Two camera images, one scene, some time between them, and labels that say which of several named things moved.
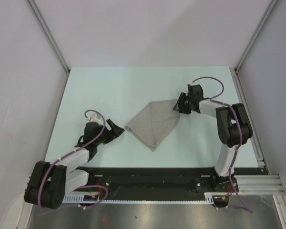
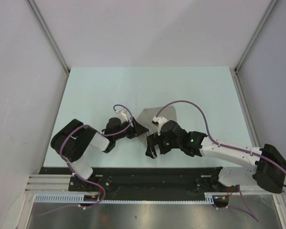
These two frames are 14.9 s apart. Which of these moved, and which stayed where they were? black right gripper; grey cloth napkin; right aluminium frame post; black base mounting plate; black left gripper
Moved: black right gripper; grey cloth napkin; black left gripper
Stayed: right aluminium frame post; black base mounting plate
